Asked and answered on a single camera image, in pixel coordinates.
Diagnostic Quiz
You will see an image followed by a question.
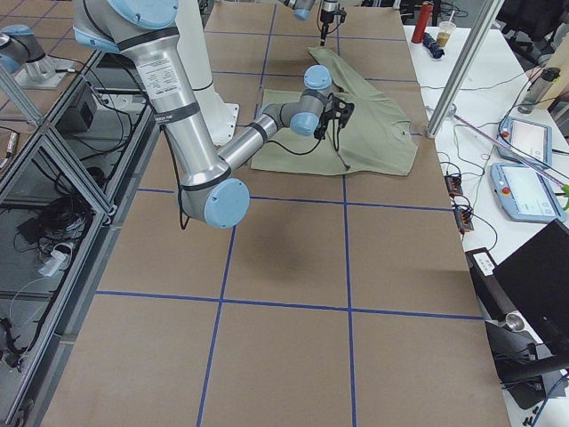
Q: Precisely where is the aluminium frame post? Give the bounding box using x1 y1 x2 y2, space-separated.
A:
426 0 504 139

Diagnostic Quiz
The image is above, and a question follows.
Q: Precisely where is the olive green long-sleeve shirt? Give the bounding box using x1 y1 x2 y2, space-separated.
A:
251 47 418 176

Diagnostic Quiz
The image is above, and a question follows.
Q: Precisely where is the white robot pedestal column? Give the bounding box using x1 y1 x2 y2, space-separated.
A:
175 0 213 103

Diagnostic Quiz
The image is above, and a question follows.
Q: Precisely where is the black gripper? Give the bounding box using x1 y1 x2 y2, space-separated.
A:
313 93 355 140
319 0 346 46

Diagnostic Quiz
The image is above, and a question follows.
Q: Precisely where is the lower teach pendant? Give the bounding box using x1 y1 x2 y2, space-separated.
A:
490 163 568 223

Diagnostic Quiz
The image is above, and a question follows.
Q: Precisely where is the folded dark blue umbrella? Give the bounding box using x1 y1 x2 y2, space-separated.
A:
422 32 445 60

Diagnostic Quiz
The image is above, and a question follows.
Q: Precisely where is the black laptop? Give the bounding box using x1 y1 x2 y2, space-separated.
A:
493 220 568 354

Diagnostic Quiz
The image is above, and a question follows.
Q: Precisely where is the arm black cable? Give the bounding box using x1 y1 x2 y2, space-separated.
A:
266 93 346 157

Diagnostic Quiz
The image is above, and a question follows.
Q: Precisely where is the red bottle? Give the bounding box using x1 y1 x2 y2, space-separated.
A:
411 1 434 44

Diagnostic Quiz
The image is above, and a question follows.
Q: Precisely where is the teach pendant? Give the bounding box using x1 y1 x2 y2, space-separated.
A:
490 163 568 223
497 117 552 166

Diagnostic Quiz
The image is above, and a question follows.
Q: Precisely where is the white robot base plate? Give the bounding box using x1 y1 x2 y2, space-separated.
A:
210 93 240 146

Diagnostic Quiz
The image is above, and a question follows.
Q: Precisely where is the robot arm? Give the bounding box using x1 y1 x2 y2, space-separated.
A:
280 0 347 47
73 1 355 229

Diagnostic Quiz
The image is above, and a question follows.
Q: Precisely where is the upper teach pendant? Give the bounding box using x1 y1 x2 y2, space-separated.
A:
497 117 552 166

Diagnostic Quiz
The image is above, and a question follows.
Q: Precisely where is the clear water bottle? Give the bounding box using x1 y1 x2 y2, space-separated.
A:
517 67 560 114

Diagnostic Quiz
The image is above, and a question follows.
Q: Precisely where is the iced coffee cup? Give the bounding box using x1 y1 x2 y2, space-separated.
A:
437 20 456 48

